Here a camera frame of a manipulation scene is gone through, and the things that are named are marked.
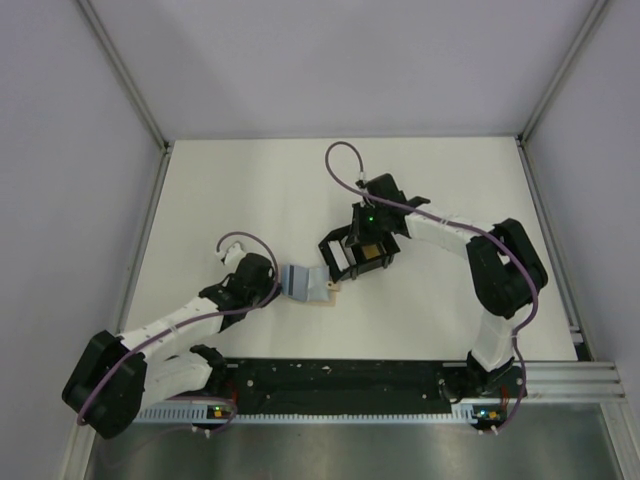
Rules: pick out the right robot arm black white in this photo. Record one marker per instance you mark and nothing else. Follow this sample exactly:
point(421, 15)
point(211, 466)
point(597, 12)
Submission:
point(505, 268)

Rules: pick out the white magnetic stripe card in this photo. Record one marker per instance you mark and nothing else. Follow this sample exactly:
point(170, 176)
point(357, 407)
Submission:
point(295, 282)

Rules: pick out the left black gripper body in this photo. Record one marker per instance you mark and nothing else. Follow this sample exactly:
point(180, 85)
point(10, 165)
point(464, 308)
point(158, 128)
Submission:
point(260, 293)

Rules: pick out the grey slotted cable duct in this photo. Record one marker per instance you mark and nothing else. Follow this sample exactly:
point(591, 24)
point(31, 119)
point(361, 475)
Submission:
point(178, 413)

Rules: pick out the aluminium corner post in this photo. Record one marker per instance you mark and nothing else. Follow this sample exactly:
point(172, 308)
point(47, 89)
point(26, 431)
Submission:
point(121, 72)
point(588, 29)

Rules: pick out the black card holder box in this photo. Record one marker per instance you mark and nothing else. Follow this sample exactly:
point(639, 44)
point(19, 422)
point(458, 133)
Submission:
point(347, 263)

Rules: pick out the beige card stack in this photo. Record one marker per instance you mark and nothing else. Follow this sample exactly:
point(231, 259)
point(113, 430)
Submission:
point(322, 289)

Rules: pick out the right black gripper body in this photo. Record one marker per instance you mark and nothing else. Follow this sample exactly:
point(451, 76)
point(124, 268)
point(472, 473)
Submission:
point(369, 221)

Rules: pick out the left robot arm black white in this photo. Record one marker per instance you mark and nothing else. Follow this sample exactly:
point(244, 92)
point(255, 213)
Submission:
point(118, 376)

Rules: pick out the aluminium frame rail front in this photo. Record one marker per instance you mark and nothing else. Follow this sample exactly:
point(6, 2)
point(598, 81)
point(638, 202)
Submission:
point(573, 382)

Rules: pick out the right aluminium corner post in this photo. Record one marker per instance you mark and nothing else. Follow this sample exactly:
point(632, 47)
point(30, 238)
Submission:
point(588, 29)

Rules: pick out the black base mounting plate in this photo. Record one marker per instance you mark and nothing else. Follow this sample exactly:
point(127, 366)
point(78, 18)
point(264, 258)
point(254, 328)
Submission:
point(356, 387)

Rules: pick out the left aluminium corner post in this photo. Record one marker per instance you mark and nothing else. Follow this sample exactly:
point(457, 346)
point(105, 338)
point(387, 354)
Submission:
point(121, 72)

